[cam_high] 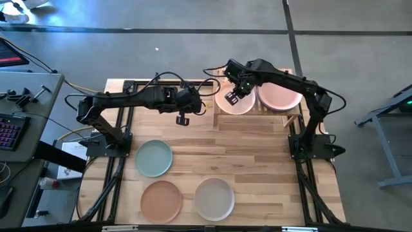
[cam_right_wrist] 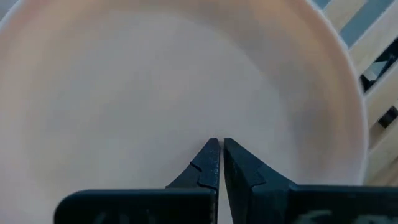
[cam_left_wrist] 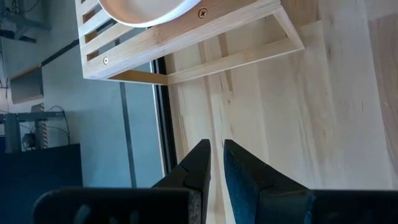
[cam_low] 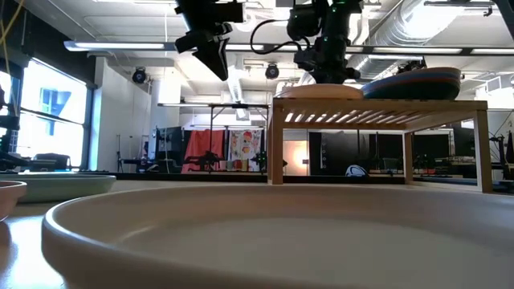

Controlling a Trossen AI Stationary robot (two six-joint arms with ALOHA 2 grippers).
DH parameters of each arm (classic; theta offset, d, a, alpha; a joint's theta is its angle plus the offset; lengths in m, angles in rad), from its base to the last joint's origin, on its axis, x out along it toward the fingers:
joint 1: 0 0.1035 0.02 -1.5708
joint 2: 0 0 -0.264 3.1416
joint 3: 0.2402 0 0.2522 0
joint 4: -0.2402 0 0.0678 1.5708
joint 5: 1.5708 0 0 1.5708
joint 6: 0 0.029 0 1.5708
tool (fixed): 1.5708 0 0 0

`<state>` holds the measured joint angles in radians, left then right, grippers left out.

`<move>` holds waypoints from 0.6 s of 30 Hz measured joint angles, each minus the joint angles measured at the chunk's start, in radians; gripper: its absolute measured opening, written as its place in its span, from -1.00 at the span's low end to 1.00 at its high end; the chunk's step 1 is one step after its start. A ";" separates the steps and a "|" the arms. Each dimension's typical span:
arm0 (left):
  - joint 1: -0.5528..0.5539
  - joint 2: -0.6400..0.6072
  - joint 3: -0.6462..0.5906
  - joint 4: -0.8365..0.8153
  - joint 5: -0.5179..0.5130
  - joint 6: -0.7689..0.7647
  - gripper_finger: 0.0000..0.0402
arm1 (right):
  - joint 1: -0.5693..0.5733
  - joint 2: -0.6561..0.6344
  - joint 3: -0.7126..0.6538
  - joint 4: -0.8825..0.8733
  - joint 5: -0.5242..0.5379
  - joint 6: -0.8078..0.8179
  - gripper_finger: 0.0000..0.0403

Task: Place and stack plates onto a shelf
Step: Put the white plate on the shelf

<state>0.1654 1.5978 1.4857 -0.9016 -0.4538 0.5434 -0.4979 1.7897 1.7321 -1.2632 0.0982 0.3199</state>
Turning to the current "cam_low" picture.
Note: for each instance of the dark green plate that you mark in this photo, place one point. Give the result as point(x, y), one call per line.
point(413, 94)

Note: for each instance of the red hanging cloth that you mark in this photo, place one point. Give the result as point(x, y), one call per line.
point(201, 142)

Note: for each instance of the black device with green light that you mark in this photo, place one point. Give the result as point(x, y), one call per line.
point(261, 160)

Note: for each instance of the black ceiling-mounted device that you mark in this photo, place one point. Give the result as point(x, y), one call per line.
point(409, 66)

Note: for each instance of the black round ceiling spotlight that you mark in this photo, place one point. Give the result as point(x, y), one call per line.
point(139, 75)
point(272, 71)

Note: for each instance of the silver ventilation duct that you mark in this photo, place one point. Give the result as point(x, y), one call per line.
point(401, 24)

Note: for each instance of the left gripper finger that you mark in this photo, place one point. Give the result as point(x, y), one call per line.
point(224, 52)
point(210, 56)

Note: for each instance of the black equipment stand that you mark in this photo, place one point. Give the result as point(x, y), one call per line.
point(8, 160)

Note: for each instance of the slatted wooden shelf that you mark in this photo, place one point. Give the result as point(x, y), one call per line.
point(361, 106)

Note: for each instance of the dark couch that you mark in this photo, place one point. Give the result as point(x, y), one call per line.
point(50, 160)

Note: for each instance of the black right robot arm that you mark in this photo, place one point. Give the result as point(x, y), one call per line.
point(337, 24)

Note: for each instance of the white and blue ball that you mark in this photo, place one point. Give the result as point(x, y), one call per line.
point(355, 172)

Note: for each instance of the black partition panel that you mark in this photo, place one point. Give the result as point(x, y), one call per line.
point(337, 152)

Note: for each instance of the beige grey plate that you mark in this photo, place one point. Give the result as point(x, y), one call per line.
point(281, 241)

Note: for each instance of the large window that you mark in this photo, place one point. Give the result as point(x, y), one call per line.
point(52, 120)

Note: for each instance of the mint green plate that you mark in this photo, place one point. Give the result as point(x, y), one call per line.
point(60, 186)

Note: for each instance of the black background table frame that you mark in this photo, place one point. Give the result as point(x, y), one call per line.
point(225, 106)

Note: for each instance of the colourful printed cloth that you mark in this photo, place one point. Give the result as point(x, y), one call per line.
point(245, 144)

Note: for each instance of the black background robot arm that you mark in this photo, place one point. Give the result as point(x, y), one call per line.
point(202, 160)

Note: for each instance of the white globe pendant lamp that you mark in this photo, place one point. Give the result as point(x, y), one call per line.
point(251, 25)

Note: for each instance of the blue plate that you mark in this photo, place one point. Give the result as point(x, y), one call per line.
point(441, 76)

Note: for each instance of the black aluminium table frame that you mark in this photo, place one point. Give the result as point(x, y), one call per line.
point(201, 178)

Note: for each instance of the cream plate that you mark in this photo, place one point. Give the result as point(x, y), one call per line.
point(321, 91)

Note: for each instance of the long ceiling light rail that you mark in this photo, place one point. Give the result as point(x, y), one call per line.
point(120, 45)

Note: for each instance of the pink plate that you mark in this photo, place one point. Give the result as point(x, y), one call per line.
point(445, 70)

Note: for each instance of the black background tripod rig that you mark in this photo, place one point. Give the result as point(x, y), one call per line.
point(500, 156)

